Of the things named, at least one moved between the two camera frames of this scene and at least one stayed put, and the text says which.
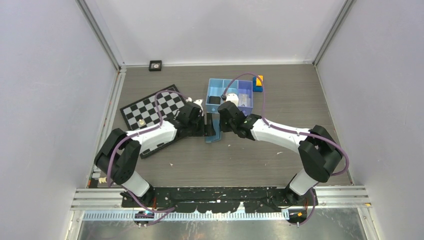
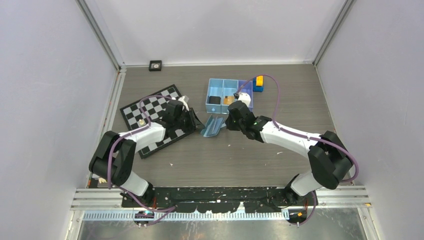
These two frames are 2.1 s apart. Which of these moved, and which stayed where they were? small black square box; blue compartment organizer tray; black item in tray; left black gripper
Moved: left black gripper
Stayed: small black square box; black item in tray; blue compartment organizer tray
